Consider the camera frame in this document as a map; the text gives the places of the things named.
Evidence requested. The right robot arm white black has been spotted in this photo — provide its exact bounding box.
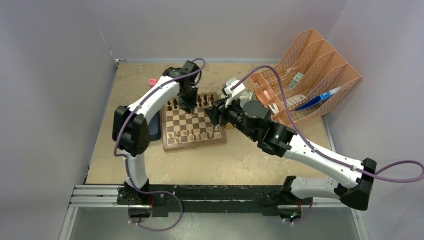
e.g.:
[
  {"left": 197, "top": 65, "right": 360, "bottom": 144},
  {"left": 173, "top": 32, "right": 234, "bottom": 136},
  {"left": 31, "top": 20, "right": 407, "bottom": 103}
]
[{"left": 204, "top": 99, "right": 377, "bottom": 211}]

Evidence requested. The pink capped bottle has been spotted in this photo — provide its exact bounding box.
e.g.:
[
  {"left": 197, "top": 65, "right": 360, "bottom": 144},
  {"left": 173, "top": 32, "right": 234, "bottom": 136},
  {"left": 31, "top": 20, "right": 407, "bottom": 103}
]
[{"left": 149, "top": 78, "right": 158, "bottom": 88}]

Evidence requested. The white card pack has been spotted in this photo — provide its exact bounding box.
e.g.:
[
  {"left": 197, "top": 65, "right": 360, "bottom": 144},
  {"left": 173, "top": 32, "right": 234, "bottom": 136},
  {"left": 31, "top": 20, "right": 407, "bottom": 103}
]
[{"left": 288, "top": 72, "right": 304, "bottom": 89}]

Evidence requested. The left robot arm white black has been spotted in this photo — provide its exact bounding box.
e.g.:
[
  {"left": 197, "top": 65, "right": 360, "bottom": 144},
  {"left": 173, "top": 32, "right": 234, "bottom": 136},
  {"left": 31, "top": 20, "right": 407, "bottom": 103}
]
[{"left": 112, "top": 59, "right": 204, "bottom": 205}]

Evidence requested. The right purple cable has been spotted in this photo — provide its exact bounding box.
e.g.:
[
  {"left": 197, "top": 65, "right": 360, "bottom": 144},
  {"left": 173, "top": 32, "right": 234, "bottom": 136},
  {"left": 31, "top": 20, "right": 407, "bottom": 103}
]
[{"left": 231, "top": 64, "right": 424, "bottom": 184}]

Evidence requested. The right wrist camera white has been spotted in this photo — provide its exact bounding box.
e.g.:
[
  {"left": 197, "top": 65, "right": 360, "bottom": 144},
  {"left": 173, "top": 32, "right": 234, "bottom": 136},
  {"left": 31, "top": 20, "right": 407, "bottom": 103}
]
[{"left": 222, "top": 77, "right": 246, "bottom": 108}]

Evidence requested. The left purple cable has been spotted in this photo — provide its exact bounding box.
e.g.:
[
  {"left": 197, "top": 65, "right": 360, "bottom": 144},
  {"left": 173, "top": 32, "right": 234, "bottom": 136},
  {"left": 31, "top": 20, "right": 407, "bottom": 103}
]
[{"left": 113, "top": 58, "right": 207, "bottom": 233}]

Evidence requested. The wooden chess board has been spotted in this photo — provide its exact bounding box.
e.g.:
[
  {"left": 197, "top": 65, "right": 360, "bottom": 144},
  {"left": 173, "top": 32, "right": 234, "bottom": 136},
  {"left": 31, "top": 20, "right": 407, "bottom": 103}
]
[{"left": 161, "top": 92, "right": 227, "bottom": 152}]

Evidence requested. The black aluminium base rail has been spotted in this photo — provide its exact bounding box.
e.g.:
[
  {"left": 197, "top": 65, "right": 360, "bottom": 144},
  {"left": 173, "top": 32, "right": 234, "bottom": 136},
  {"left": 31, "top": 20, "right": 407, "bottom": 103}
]
[{"left": 68, "top": 184, "right": 352, "bottom": 220}]

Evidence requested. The pink eraser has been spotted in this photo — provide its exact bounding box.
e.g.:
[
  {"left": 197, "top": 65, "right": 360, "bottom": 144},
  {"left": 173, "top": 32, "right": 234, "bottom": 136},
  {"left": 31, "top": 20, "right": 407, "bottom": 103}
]
[{"left": 263, "top": 90, "right": 272, "bottom": 101}]

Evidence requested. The gold metal tin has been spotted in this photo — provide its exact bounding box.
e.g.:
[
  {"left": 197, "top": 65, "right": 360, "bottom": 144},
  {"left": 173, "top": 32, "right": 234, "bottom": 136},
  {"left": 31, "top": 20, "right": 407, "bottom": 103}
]
[{"left": 222, "top": 90, "right": 259, "bottom": 131}]

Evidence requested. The white chess pawn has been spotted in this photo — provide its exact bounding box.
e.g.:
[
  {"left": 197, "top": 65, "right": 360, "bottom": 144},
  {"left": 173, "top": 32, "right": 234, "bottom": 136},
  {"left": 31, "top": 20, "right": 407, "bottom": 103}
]
[{"left": 174, "top": 131, "right": 181, "bottom": 140}]

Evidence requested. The white stapler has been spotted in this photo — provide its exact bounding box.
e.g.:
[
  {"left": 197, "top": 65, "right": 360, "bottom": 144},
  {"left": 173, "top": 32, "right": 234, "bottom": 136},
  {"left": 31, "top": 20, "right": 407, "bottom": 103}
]
[{"left": 267, "top": 103, "right": 280, "bottom": 116}]

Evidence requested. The purple cable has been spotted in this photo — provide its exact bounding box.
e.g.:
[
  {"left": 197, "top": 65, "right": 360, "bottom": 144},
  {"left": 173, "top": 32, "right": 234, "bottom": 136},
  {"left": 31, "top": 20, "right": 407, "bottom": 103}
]
[
  {"left": 231, "top": 64, "right": 424, "bottom": 184},
  {"left": 113, "top": 58, "right": 207, "bottom": 233}
]

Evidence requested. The dark blue tin lid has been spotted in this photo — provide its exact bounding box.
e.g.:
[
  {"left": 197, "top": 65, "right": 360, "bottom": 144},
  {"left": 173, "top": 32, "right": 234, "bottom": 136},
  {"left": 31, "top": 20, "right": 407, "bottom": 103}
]
[{"left": 148, "top": 112, "right": 162, "bottom": 142}]

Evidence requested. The orange plastic file organizer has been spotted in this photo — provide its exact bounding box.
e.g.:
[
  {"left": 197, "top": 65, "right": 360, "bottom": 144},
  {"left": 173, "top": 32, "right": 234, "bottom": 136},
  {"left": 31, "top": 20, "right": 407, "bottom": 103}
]
[{"left": 244, "top": 29, "right": 362, "bottom": 126}]

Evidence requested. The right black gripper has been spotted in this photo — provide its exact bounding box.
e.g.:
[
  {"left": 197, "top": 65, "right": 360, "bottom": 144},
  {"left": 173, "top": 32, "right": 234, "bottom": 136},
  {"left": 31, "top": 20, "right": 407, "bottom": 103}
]
[{"left": 204, "top": 94, "right": 258, "bottom": 142}]

